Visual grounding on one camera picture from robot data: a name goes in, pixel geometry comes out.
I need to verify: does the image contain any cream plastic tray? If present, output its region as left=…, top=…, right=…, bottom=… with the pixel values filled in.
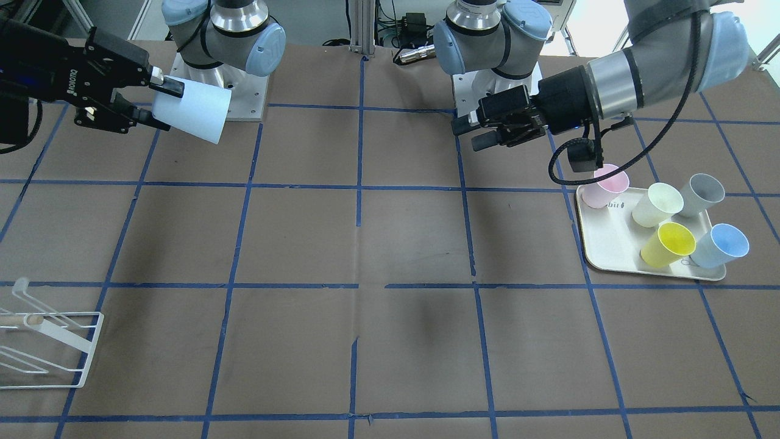
left=576, top=187, right=726, bottom=281

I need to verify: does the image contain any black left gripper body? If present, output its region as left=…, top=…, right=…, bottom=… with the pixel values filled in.
left=477, top=85, right=547, bottom=147

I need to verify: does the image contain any white wire cup rack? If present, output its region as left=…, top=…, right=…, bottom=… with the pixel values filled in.
left=1, top=277, right=105, bottom=391

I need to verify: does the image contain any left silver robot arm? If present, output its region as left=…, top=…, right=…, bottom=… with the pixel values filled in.
left=433, top=1, right=750, bottom=151

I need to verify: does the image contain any grey plastic cup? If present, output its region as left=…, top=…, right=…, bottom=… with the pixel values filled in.
left=677, top=173, right=725, bottom=218

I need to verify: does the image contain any yellow plastic cup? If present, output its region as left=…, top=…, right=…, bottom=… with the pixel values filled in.
left=640, top=222, right=697, bottom=268

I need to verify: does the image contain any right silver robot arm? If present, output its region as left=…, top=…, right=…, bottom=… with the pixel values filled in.
left=65, top=1, right=286, bottom=144

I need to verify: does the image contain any cream white plastic cup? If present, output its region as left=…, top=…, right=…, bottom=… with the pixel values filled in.
left=631, top=182, right=684, bottom=228

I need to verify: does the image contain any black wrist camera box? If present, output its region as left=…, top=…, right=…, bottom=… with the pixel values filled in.
left=565, top=137, right=597, bottom=173

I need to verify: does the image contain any pink plastic cup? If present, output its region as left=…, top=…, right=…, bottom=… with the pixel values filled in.
left=581, top=171, right=630, bottom=209

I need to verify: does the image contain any blue plastic cup on tray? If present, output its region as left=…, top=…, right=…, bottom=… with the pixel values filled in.
left=690, top=223, right=750, bottom=268

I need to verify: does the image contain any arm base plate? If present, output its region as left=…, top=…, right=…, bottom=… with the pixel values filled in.
left=165, top=54, right=269, bottom=121
left=452, top=64, right=542, bottom=117

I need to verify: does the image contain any light blue cup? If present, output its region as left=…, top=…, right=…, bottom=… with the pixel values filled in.
left=152, top=76, right=232, bottom=144

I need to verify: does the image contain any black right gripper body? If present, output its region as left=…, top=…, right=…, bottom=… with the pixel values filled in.
left=57, top=27, right=152, bottom=134

